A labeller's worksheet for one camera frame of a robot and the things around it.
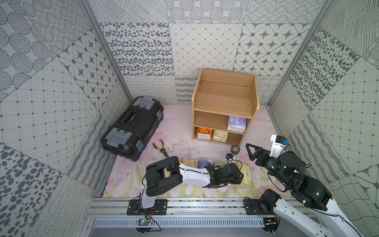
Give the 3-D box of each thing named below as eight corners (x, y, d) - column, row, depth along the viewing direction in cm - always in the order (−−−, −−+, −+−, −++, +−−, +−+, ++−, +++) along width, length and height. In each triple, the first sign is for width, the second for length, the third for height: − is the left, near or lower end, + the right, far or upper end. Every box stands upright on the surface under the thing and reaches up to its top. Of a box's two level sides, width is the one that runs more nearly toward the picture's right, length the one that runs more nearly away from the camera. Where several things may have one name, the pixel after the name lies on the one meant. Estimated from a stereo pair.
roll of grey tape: (231, 154, 95) (232, 151, 92) (230, 147, 98) (231, 145, 95) (239, 154, 95) (240, 151, 92) (238, 147, 98) (239, 145, 95)
